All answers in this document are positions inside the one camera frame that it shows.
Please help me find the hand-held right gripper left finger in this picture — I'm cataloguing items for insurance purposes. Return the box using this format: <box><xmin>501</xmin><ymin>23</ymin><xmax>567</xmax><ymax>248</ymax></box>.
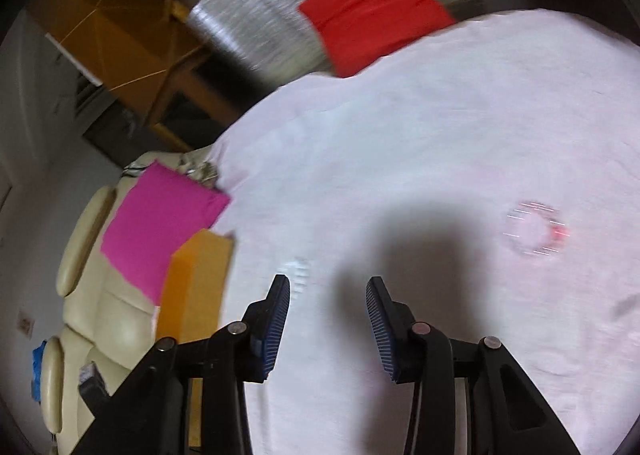
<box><xmin>70</xmin><ymin>274</ymin><xmax>292</xmax><ymax>455</ymax></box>

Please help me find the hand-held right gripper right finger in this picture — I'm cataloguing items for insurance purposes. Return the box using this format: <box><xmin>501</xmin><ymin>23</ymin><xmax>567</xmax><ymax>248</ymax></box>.
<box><xmin>365</xmin><ymin>276</ymin><xmax>583</xmax><ymax>455</ymax></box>

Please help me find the orange box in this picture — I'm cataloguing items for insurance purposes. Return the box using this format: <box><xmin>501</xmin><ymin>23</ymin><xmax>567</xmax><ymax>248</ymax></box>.
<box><xmin>154</xmin><ymin>228</ymin><xmax>237</xmax><ymax>452</ymax></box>

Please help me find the clear bracelet with red bead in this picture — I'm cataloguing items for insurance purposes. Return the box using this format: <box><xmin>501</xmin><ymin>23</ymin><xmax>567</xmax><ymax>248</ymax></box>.
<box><xmin>504</xmin><ymin>201</ymin><xmax>572</xmax><ymax>259</ymax></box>

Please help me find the magenta cloth sheet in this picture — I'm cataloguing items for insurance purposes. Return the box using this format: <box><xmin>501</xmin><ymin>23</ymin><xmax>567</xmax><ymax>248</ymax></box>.
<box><xmin>100</xmin><ymin>160</ymin><xmax>232</xmax><ymax>307</ymax></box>

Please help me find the cream leather sofa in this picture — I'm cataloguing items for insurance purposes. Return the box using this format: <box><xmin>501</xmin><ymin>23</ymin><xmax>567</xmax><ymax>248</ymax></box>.
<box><xmin>40</xmin><ymin>149</ymin><xmax>223</xmax><ymax>455</ymax></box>

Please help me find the black box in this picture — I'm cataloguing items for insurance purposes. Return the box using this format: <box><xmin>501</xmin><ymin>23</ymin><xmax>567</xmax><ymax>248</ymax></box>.
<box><xmin>76</xmin><ymin>361</ymin><xmax>112</xmax><ymax>410</ymax></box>

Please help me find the white embossed tablecloth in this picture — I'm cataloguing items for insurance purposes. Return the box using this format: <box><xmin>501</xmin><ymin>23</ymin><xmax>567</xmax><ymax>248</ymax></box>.
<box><xmin>202</xmin><ymin>9</ymin><xmax>640</xmax><ymax>455</ymax></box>

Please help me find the blue plastic item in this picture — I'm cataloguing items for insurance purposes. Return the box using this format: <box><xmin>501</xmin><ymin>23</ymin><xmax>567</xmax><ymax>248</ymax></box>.
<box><xmin>30</xmin><ymin>338</ymin><xmax>49</xmax><ymax>404</ymax></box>

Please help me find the silver chair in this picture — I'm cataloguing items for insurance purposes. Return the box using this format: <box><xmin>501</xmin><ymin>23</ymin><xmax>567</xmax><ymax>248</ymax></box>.
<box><xmin>187</xmin><ymin>0</ymin><xmax>482</xmax><ymax>86</ymax></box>

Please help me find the red seat cushion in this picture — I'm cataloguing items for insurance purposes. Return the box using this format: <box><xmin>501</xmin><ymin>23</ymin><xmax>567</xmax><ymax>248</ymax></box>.
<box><xmin>297</xmin><ymin>0</ymin><xmax>458</xmax><ymax>79</ymax></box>

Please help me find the wooden table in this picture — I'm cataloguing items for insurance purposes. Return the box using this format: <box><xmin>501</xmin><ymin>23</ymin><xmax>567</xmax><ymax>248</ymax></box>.
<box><xmin>27</xmin><ymin>0</ymin><xmax>243</xmax><ymax>154</ymax></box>

